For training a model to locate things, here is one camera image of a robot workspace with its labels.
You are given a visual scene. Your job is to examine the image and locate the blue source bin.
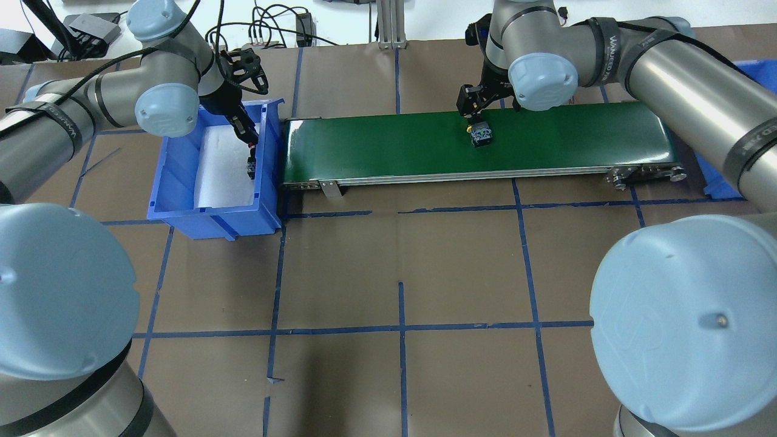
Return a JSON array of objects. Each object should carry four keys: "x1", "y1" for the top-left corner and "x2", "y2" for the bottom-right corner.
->
[{"x1": 147, "y1": 98, "x2": 283, "y2": 241}]

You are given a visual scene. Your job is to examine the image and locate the aluminium frame post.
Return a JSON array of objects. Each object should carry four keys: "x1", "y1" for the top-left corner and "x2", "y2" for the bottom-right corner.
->
[{"x1": 375, "y1": 1, "x2": 407, "y2": 50}]

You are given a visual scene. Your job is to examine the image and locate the green conveyor belt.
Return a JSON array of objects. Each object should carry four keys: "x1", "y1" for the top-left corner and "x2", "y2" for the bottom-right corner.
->
[{"x1": 282, "y1": 102, "x2": 679, "y2": 190}]

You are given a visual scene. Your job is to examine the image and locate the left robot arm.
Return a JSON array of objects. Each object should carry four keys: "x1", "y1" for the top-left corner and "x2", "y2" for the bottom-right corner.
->
[{"x1": 2, "y1": 1, "x2": 269, "y2": 436}]

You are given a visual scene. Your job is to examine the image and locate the black power adapter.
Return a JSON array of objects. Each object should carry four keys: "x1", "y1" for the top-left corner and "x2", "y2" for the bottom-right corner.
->
[{"x1": 295, "y1": 12, "x2": 316, "y2": 47}]

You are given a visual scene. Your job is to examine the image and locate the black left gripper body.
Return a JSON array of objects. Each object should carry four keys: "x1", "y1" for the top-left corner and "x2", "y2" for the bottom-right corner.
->
[{"x1": 203, "y1": 48, "x2": 269, "y2": 122}]

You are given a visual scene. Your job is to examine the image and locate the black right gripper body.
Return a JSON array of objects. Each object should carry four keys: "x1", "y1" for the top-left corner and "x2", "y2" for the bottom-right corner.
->
[{"x1": 456, "y1": 67, "x2": 515, "y2": 117}]

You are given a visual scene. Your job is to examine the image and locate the yellow push button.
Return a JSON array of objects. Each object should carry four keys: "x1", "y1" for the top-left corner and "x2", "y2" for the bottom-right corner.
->
[{"x1": 466, "y1": 121, "x2": 494, "y2": 147}]

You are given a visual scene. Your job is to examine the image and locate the white foam pad source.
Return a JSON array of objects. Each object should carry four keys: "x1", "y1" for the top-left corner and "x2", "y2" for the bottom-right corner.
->
[{"x1": 194, "y1": 124, "x2": 254, "y2": 208}]

